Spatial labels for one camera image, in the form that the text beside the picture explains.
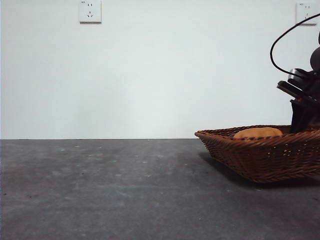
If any brown potato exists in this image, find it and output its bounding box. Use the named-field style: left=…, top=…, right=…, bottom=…
left=233, top=126, right=283, bottom=140

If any brown wicker basket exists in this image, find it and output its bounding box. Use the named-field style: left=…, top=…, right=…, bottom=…
left=194, top=124, right=320, bottom=184

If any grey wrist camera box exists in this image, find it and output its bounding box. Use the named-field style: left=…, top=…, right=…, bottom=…
left=276, top=79, right=305, bottom=99

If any black cable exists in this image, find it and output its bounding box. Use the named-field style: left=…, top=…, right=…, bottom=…
left=269, top=13, right=320, bottom=75

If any white wall socket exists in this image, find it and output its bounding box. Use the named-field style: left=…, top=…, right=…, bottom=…
left=296, top=2, right=318, bottom=26
left=79, top=0, right=103, bottom=25

